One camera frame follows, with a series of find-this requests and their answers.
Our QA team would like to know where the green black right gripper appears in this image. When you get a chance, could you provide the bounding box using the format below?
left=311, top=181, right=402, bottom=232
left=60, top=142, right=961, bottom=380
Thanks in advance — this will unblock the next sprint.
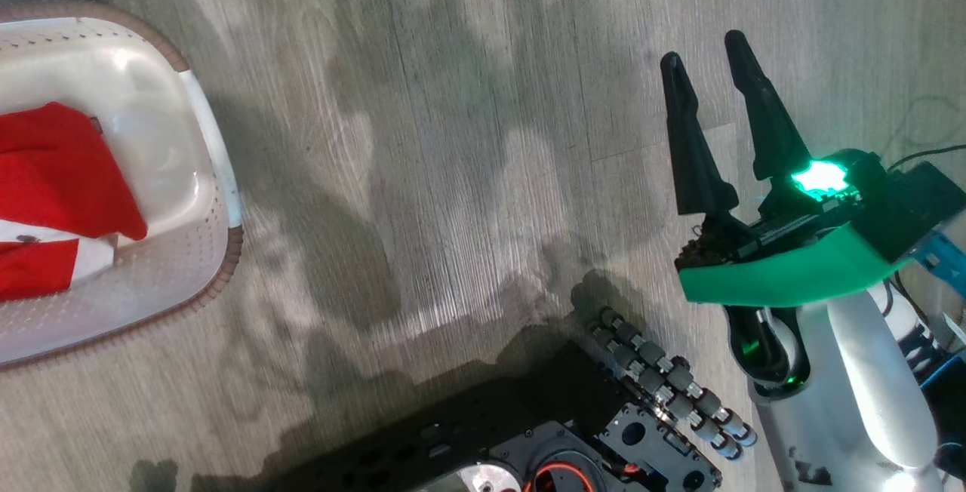
left=660, top=29, right=907, bottom=309

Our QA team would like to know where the red white garment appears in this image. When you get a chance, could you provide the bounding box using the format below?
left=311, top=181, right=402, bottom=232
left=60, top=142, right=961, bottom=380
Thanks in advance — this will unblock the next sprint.
left=0, top=102, right=149, bottom=303

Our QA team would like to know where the white perforated laundry basket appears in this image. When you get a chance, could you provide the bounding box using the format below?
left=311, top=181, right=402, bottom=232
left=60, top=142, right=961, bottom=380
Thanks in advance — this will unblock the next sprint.
left=0, top=2, right=245, bottom=369

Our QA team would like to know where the grey roller omni wheel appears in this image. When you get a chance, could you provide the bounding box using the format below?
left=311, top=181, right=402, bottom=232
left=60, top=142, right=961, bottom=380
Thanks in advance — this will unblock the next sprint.
left=587, top=307, right=758, bottom=463

